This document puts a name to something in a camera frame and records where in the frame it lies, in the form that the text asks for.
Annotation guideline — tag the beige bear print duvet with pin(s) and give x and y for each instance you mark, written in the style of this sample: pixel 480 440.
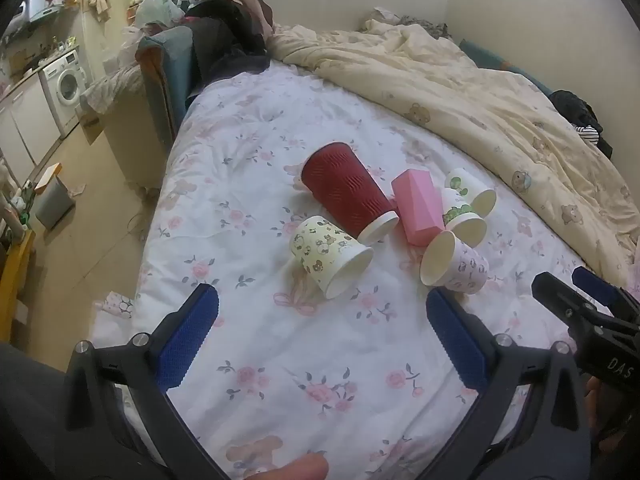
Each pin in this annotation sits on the beige bear print duvet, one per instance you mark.
pixel 450 90

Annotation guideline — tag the red ribbed paper cup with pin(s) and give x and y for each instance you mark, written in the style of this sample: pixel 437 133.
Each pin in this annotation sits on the red ribbed paper cup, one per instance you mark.
pixel 345 190

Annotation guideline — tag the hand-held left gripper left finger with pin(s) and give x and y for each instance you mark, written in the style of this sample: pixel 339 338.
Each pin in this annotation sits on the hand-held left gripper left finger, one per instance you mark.
pixel 187 340

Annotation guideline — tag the cardboard box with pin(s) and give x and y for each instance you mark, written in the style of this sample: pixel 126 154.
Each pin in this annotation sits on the cardboard box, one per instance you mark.
pixel 90 122

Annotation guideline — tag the white floral bed sheet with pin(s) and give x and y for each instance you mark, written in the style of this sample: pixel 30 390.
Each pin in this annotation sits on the white floral bed sheet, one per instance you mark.
pixel 300 360

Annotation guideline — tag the yellow bear print cup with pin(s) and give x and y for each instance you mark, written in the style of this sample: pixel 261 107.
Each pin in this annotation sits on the yellow bear print cup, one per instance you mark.
pixel 320 250

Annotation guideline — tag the white pink print cup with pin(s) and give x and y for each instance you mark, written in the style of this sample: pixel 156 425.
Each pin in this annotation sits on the white pink print cup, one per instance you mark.
pixel 467 270

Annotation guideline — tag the dark clothes pile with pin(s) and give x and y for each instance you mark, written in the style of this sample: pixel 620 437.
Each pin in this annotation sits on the dark clothes pile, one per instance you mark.
pixel 225 35

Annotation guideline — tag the person's left hand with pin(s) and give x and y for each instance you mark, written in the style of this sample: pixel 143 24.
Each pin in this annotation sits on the person's left hand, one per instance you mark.
pixel 295 467

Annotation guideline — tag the white kitchen cabinet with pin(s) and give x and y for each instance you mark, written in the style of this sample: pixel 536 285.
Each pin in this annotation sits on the white kitchen cabinet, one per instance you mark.
pixel 25 120

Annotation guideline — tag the blue upholstered headboard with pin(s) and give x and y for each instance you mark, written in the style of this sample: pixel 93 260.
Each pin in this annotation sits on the blue upholstered headboard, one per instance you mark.
pixel 165 60

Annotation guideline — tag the striped cloth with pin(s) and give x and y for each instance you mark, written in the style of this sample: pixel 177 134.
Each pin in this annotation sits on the striped cloth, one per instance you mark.
pixel 589 134

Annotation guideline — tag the range hood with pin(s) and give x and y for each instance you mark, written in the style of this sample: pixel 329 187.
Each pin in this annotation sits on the range hood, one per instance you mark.
pixel 40 2

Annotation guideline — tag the yellow stool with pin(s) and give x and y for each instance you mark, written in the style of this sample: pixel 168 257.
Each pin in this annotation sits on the yellow stool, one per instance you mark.
pixel 15 280

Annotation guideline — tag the white plastic bag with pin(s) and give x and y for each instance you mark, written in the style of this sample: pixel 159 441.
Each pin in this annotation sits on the white plastic bag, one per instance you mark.
pixel 155 7

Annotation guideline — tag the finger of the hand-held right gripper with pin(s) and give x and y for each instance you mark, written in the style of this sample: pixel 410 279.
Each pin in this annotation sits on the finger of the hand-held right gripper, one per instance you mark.
pixel 560 297
pixel 597 285

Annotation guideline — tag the person's right hand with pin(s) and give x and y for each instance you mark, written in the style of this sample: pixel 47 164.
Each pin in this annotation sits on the person's right hand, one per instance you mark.
pixel 594 405

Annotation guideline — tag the white washing machine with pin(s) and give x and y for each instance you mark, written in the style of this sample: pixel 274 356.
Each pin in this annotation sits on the white washing machine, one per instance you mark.
pixel 65 85

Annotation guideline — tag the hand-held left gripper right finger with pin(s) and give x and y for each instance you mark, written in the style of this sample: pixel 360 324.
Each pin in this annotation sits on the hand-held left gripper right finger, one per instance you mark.
pixel 457 345

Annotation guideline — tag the patterned packet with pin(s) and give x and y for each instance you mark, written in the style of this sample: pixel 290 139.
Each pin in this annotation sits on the patterned packet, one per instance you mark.
pixel 115 305

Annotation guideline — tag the pink faceted cup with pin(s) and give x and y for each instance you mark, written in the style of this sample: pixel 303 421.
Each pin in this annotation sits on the pink faceted cup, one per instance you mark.
pixel 415 205

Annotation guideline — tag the grey trash bin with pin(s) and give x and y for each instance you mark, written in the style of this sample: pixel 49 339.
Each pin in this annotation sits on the grey trash bin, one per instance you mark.
pixel 52 202

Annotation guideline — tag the white green print cup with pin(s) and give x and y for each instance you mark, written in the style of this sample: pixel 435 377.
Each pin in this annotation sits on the white green print cup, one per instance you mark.
pixel 462 182
pixel 455 212

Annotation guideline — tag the black garment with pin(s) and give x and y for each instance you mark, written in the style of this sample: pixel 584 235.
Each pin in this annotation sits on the black garment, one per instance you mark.
pixel 570 105

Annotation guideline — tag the teal pillow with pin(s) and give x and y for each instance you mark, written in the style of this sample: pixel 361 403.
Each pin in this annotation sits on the teal pillow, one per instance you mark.
pixel 480 55

